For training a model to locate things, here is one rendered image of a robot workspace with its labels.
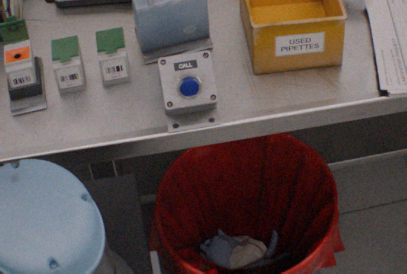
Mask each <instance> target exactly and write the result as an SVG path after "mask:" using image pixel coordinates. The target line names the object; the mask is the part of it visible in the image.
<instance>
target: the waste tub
mask: <svg viewBox="0 0 407 274"><path fill-rule="evenodd" d="M239 3H240V13H241V20H242V23H243V29H244V33H245V37H246V42H247V46H248V50H249V56H250V59H251V65H252V69H253V72H254V75H259V74H265V73H275V72H281V71H282V72H286V71H292V70H301V69H307V68H312V69H313V68H322V67H328V66H338V65H342V63H343V61H342V57H343V51H344V34H345V22H346V20H347V15H346V12H345V10H344V7H343V4H342V1H341V0H239Z"/></svg>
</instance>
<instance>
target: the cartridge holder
mask: <svg viewBox="0 0 407 274"><path fill-rule="evenodd" d="M34 58H35V61H36V76H37V81H38V82H36V83H33V84H26V85H23V86H17V87H13V88H11V87H10V85H9V80H8V78H7V83H8V92H9V102H10V110H11V114H12V116H14V115H18V114H21V113H27V112H31V111H35V110H40V109H44V108H47V103H46V96H45V95H46V91H45V85H44V69H43V63H42V60H41V57H39V58H38V56H35V57H34Z"/></svg>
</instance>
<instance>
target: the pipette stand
mask: <svg viewBox="0 0 407 274"><path fill-rule="evenodd" d="M132 6H133V11H134V12H133V15H134V22H135V26H136V28H134V29H135V33H136V37H137V40H138V43H139V45H140V49H141V51H142V56H143V59H144V61H145V64H149V63H154V62H157V61H158V59H159V58H162V57H170V56H174V55H183V54H187V53H191V52H196V51H199V50H202V49H208V48H211V47H213V43H212V41H211V38H210V36H209V17H208V7H207V0H155V1H154V5H153V6H150V7H149V6H148V3H147V0H132Z"/></svg>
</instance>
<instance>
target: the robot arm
mask: <svg viewBox="0 0 407 274"><path fill-rule="evenodd" d="M154 1H155V0H147V3H148V6H149V7H150V6H153V5H154ZM0 274H134V273H133V271H132V269H131V268H130V267H129V266H128V264H127V263H126V262H125V261H124V260H122V258H121V257H120V256H119V255H117V253H115V252H114V251H111V250H110V247H109V244H108V240H107V238H106V236H105V230H104V225H103V221H102V217H101V215H100V212H99V210H98V208H97V206H96V204H95V202H94V200H93V198H92V197H91V196H90V194H89V193H88V191H87V190H86V188H85V187H84V185H83V184H82V183H81V182H80V181H79V180H78V179H77V178H76V177H75V175H73V174H72V173H70V172H69V171H68V170H67V169H64V168H62V167H61V166H58V165H56V164H54V163H51V162H48V161H42V160H37V159H27V160H26V159H21V160H19V163H18V164H13V165H11V164H2V163H0Z"/></svg>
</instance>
